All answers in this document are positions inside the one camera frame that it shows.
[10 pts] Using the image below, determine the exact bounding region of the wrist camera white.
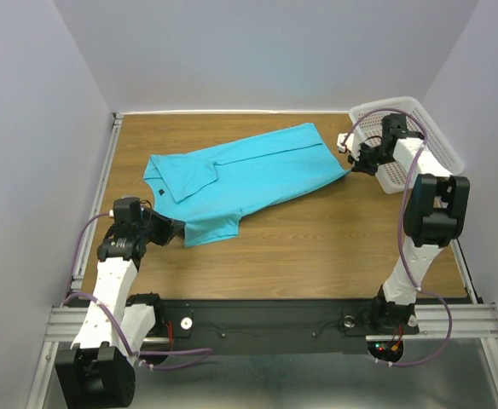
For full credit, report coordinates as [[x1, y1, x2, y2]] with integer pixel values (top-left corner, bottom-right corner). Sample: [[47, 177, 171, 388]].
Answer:
[[337, 133, 362, 158], [112, 197, 142, 220]]

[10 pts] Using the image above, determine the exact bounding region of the left aluminium frame rail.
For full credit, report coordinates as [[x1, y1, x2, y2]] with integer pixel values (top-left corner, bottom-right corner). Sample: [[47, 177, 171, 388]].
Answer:
[[67, 112, 125, 294]]

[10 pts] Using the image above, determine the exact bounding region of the white plastic basket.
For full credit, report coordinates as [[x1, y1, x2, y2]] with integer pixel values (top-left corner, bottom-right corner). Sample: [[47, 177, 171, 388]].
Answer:
[[349, 96, 465, 176]]

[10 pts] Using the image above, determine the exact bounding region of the aluminium frame rail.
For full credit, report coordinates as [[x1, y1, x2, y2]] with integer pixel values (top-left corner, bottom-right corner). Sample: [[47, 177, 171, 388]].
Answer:
[[67, 112, 125, 294], [450, 239, 483, 304], [44, 304, 498, 343]]

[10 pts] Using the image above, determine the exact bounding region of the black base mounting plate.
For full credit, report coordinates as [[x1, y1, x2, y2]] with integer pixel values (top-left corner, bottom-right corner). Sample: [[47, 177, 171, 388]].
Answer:
[[133, 297, 420, 357]]

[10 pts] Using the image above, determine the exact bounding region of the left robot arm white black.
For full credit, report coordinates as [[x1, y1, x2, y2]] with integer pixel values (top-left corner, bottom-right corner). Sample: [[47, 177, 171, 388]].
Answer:
[[55, 197, 185, 408]]

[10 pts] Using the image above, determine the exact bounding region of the front aluminium frame rail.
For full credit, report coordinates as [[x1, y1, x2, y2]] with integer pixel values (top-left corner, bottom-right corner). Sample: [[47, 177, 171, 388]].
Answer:
[[44, 304, 498, 343]]

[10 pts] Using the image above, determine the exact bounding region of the turquoise t shirt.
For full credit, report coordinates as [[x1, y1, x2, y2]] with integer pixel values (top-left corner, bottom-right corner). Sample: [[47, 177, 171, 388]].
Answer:
[[143, 124, 348, 248]]

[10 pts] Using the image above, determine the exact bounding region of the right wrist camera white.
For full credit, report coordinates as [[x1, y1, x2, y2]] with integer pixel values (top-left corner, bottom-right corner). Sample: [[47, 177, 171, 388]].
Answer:
[[337, 133, 362, 158]]

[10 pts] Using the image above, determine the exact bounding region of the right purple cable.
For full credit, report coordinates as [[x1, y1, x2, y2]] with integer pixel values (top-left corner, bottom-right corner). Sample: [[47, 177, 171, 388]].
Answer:
[[342, 107, 454, 368]]

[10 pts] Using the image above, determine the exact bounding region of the right aluminium frame rail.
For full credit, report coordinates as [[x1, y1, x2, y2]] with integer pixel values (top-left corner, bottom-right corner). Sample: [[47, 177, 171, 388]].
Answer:
[[450, 239, 483, 304]]

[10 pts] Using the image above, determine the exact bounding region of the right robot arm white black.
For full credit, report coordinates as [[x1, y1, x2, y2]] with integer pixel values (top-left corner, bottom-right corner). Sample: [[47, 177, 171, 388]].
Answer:
[[348, 108, 471, 331]]

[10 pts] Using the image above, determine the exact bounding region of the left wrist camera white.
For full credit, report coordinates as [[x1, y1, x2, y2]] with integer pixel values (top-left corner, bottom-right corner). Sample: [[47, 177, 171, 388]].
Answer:
[[112, 197, 142, 220]]

